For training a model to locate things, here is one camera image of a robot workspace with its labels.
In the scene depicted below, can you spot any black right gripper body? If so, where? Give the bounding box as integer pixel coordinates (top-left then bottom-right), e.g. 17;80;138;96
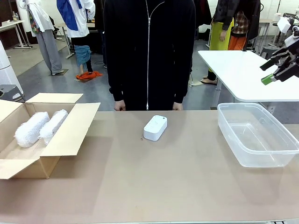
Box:
271;39;299;83

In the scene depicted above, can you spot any white unwrapped clock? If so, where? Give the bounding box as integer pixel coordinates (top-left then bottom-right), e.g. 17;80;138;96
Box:
143;114;168;141

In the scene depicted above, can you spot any person's left forearm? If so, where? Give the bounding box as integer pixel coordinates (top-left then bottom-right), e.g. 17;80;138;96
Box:
172;65;192;104

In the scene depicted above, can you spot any person in black hoodie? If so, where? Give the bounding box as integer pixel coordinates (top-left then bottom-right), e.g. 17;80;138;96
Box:
103;0;196;112

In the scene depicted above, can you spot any beige background table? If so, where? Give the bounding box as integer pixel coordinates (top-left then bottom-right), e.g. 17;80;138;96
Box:
258;18;278;49

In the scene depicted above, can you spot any bubble-wrapped clock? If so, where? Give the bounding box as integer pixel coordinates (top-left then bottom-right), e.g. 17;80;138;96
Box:
14;111;50;148
39;109;69;146

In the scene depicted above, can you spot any mannequin with grey trousers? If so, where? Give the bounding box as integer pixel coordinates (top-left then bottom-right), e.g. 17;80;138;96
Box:
15;0;64;76

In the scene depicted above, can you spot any wooden-top side table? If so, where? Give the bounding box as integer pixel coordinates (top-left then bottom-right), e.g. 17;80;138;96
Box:
0;20;33;49

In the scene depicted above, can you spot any open cardboard box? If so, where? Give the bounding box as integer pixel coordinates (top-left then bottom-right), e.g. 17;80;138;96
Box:
0;92;101;180

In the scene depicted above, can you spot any hanging dark garment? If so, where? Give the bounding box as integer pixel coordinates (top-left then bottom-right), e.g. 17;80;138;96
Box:
194;0;212;26

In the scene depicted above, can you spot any hanging dark coat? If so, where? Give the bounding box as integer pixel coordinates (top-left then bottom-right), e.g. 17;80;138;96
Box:
246;0;261;42

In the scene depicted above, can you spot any white table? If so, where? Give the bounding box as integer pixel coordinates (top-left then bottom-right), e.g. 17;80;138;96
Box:
198;50;299;105

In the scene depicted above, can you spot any white-legged background desk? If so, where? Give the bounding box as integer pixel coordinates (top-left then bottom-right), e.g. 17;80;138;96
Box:
55;22;75;59

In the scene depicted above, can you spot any clear plastic bin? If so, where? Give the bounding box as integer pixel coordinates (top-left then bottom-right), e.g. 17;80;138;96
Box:
216;102;299;168

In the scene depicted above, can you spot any mannequin with blue-white shirt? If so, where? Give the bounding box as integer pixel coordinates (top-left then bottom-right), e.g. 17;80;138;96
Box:
57;0;96;73

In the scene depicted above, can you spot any plaid shirt orange trousers figure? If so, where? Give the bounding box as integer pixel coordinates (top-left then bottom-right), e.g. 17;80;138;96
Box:
228;10;249;51

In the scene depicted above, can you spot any person's right hand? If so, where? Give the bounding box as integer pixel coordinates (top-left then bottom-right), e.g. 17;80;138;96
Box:
114;100;127;112

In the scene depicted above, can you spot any orange cloth on floor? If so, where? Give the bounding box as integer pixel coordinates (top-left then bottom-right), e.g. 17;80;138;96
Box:
76;71;103;81

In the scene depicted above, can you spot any teal cloth on mannequin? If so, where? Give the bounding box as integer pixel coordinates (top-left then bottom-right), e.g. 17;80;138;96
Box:
74;45;92;67

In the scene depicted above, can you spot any person's right forearm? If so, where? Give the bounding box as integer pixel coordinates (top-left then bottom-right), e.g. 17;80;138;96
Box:
108;58;127;103

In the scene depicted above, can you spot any person in yellow apron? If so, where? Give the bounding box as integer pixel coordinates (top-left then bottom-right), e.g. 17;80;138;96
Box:
200;0;235;86

